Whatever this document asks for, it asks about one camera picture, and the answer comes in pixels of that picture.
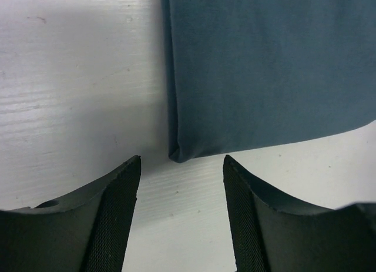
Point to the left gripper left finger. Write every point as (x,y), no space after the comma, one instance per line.
(84,230)

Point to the blue-grey t shirt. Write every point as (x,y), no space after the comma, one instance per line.
(246,74)

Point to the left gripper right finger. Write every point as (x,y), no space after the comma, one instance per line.
(274,231)

